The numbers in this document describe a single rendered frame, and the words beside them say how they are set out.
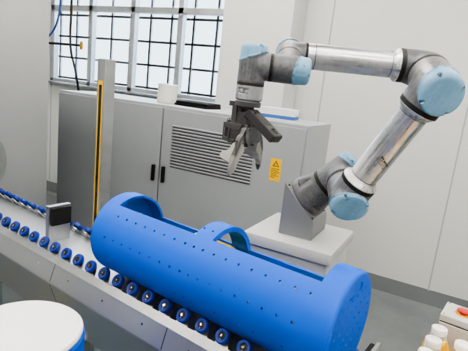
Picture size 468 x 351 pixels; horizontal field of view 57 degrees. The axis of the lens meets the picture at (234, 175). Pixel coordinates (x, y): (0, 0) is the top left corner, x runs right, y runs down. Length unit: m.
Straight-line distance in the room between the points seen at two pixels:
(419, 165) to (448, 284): 1.00
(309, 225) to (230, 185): 1.45
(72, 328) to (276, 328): 0.50
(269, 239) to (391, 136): 0.53
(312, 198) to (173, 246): 0.52
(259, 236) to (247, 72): 0.61
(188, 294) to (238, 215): 1.70
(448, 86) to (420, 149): 2.59
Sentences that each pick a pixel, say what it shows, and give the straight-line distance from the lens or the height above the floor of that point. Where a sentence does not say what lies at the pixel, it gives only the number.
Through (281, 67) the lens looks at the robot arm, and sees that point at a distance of 1.18.
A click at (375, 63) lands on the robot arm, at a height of 1.75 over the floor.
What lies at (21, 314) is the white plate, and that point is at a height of 1.04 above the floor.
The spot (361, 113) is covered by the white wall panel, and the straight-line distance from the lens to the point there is 3.87.
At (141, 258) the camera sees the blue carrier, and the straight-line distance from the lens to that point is 1.37.
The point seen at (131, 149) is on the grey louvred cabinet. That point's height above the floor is 1.08.
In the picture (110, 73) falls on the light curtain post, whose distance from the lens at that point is 2.16.
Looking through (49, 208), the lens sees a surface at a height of 1.08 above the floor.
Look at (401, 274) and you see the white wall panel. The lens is 4.05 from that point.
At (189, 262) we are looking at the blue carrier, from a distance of 1.25.
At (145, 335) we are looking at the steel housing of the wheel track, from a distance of 1.48.
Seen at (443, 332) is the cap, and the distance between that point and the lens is 1.29.
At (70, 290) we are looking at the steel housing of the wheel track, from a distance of 1.74.
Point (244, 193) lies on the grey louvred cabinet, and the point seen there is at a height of 0.95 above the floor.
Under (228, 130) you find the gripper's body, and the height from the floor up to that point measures 1.53.
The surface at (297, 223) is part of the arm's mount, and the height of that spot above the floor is 1.20.
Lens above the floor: 1.66
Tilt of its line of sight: 12 degrees down
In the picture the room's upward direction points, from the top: 6 degrees clockwise
